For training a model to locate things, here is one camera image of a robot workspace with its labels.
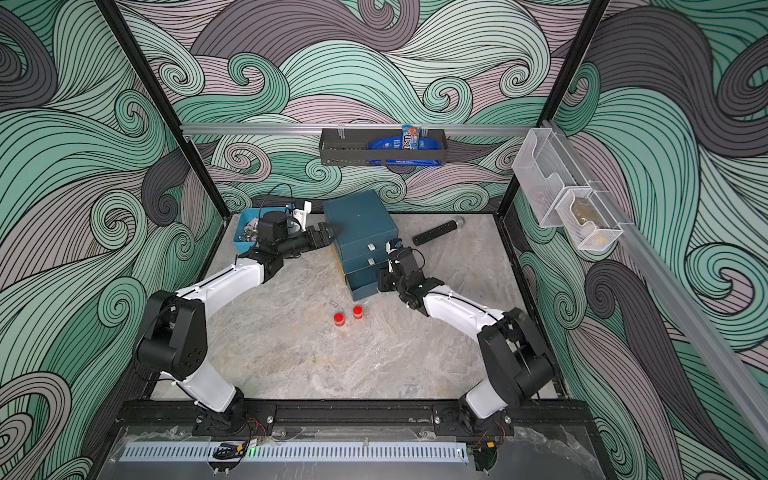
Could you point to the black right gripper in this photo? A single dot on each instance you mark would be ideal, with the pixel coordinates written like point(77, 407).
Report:
point(388, 273)

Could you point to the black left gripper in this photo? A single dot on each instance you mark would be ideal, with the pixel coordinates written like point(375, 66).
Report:
point(322, 240)

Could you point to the teal drawer cabinet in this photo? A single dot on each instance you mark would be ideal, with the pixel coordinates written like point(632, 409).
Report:
point(362, 227)

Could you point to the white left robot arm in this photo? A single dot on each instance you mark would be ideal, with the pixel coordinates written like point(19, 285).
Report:
point(173, 337)

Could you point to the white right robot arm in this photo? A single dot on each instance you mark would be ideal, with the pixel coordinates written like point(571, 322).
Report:
point(517, 360)

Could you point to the black cylindrical tool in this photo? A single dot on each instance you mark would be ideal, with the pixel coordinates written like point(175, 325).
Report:
point(438, 231)

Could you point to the blue plastic box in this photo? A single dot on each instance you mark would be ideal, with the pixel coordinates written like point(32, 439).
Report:
point(246, 232)

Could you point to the blue snack bag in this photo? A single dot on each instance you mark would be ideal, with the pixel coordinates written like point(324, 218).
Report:
point(418, 149)

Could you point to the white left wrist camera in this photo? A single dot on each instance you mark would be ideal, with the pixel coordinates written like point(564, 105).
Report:
point(300, 216)

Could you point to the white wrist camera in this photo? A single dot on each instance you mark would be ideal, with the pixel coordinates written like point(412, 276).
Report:
point(393, 245)
point(300, 216)

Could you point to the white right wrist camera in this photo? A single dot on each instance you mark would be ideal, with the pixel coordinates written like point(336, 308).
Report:
point(393, 245)

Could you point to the black wall shelf basket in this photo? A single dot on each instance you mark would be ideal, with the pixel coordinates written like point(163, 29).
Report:
point(350, 148)

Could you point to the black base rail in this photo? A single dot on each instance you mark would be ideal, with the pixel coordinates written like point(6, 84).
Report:
point(450, 415)

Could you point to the aluminium wall rail back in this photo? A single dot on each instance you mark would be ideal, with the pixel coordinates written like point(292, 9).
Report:
point(300, 129)

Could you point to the clear wall bin large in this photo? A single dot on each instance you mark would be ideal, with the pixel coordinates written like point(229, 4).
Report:
point(546, 168)

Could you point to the clear wall bin small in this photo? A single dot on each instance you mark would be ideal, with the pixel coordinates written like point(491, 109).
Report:
point(590, 227)

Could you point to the white perforated cable duct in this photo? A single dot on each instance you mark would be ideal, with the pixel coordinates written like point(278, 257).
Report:
point(292, 452)

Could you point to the black corner frame post left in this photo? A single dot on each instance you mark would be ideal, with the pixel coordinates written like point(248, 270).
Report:
point(134, 54)

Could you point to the black corner frame post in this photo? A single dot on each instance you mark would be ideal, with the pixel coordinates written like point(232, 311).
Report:
point(530, 90)
point(134, 54)

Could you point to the black corner frame post right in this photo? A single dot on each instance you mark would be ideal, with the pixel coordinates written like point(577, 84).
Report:
point(530, 90)

